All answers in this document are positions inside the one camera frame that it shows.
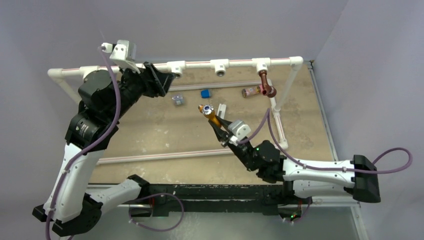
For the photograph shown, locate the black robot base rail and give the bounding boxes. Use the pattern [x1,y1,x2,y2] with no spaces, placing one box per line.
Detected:
[130,183,312,217]

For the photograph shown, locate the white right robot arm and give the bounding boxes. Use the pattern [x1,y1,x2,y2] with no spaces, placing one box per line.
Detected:
[208,117,381,204]

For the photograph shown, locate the orange water faucet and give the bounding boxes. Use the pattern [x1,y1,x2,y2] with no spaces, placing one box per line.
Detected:
[198,104,222,128]

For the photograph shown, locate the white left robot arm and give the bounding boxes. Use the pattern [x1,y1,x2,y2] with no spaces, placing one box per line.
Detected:
[32,62,177,239]

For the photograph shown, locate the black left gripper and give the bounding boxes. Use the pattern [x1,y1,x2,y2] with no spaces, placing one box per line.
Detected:
[107,60,174,122]

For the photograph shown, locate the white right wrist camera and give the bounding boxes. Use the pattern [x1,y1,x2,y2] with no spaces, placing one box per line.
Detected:
[228,120,252,146]

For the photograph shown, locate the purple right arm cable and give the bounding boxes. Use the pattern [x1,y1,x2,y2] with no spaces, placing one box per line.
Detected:
[236,107,414,173]

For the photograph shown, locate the pink capped small bottle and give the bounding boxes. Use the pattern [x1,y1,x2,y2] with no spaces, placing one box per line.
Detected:
[241,85,268,98]

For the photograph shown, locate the white PVC pipe frame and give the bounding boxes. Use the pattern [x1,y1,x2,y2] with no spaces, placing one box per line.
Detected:
[47,56,304,165]

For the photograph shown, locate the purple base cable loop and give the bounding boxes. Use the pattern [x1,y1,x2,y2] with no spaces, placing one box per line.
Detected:
[128,193,185,232]

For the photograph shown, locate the white plastic clip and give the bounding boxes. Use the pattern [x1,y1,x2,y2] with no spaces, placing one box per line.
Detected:
[216,103,227,119]

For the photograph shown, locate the small grey blue box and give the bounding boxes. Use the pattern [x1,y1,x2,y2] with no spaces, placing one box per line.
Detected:
[171,94,185,106]

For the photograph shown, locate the blue cube block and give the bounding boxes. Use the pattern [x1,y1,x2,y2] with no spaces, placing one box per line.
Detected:
[200,89,212,99]

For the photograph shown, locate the brown water faucet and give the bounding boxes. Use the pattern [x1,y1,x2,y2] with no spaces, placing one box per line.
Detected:
[258,70,277,98]

